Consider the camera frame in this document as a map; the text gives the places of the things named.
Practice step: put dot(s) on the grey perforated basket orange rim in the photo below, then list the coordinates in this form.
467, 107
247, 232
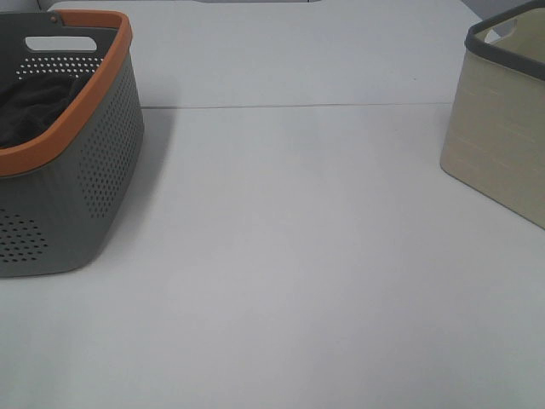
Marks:
61, 191

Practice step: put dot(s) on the dark grey towel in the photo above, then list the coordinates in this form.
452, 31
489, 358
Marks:
31, 105

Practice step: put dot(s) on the beige fabric bin grey rim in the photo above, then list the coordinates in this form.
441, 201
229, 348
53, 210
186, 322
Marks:
495, 138

